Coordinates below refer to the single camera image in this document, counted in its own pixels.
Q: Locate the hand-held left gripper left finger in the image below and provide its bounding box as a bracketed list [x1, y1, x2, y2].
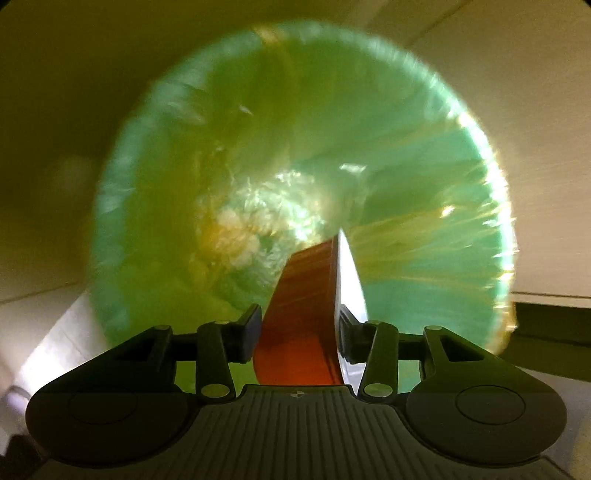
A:
[99, 304, 264, 400]

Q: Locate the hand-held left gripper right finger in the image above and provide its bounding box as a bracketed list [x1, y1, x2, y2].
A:
[338, 307, 498, 400]

